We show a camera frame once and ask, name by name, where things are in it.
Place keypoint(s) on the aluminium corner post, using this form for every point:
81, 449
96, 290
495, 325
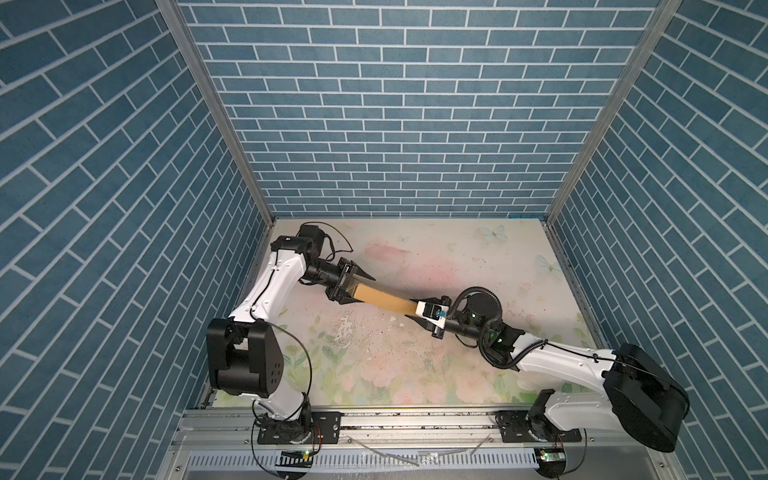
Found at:
172, 15
657, 24

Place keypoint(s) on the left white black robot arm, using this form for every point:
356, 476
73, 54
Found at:
244, 355

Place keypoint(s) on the left green circuit board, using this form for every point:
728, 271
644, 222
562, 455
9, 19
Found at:
294, 459

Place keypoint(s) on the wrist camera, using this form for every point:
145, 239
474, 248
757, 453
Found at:
314, 238
431, 314

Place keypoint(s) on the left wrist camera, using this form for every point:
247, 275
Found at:
314, 238

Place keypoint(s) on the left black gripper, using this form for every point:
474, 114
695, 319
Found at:
337, 292

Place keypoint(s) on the white slotted cable duct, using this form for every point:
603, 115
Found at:
363, 461

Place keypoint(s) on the right green circuit board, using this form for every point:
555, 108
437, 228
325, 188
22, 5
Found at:
551, 456

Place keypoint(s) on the brown cardboard paper box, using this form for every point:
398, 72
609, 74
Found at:
372, 296

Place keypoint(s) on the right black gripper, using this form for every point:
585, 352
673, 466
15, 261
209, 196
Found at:
438, 333

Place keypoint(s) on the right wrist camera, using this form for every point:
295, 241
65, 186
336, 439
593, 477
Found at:
431, 314

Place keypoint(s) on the right aluminium corner post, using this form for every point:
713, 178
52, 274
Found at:
657, 24

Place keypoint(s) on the left aluminium corner post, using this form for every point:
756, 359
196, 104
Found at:
172, 15

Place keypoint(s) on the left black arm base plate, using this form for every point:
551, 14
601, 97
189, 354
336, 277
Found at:
323, 425

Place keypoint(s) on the green circuit board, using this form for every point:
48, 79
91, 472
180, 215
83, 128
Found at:
551, 456
294, 459

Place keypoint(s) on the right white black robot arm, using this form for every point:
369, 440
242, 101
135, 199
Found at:
626, 390

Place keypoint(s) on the aluminium front rail frame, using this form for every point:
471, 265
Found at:
600, 455

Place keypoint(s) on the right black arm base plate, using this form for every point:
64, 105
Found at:
518, 426

